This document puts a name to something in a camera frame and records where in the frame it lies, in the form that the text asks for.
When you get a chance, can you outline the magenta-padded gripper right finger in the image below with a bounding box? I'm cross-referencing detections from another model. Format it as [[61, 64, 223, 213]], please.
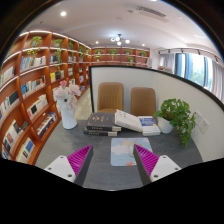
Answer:
[[133, 143, 182, 187]]

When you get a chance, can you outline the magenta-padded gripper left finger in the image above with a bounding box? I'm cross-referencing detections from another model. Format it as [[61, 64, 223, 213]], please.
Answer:
[[43, 143, 94, 187]]

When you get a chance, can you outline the white computer mouse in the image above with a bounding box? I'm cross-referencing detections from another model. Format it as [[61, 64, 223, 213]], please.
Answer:
[[125, 145, 137, 160]]

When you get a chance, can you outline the light blue printed mouse pad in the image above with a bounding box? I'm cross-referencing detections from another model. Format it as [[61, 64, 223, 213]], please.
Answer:
[[110, 137, 154, 167]]

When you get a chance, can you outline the blue and white book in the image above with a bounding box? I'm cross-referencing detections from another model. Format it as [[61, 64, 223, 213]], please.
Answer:
[[137, 115, 162, 137]]

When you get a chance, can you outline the white pitcher vase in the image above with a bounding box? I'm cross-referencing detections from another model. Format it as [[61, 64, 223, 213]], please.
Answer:
[[59, 105, 78, 130]]

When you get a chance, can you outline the green potted plant white pot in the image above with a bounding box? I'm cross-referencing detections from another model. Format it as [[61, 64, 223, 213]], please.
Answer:
[[153, 98, 197, 148]]

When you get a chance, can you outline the thick white book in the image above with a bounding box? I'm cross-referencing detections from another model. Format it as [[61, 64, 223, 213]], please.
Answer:
[[114, 109, 144, 134]]

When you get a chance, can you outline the thick dark grey book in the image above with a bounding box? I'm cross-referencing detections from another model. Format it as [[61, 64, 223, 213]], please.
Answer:
[[85, 112, 123, 132]]

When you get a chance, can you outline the tan upholstered chair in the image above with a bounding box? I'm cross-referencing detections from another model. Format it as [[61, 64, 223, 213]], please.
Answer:
[[97, 82, 125, 114], [130, 86, 157, 118]]

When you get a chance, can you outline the pink white flower bouquet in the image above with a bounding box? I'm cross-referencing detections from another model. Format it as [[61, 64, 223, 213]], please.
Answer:
[[52, 79, 82, 113]]

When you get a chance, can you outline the orange wooden bookshelf unit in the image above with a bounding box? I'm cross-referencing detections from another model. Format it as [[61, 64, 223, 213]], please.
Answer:
[[0, 29, 92, 166]]

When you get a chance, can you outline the window with curtains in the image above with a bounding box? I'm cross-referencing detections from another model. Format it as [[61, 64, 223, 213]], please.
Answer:
[[158, 48, 224, 101]]

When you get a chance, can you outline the orange shelf unit with plants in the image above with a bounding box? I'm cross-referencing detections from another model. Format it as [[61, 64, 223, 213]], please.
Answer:
[[90, 46, 151, 67]]

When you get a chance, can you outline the ceiling light cluster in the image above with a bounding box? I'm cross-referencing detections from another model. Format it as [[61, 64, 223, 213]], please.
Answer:
[[110, 33, 132, 47]]

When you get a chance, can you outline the ceiling air vent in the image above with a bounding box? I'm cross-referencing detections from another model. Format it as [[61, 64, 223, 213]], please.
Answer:
[[136, 4, 168, 19]]

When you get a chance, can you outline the white wall outlet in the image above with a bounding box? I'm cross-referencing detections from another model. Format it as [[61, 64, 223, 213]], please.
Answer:
[[194, 111, 203, 126], [198, 117, 210, 135]]

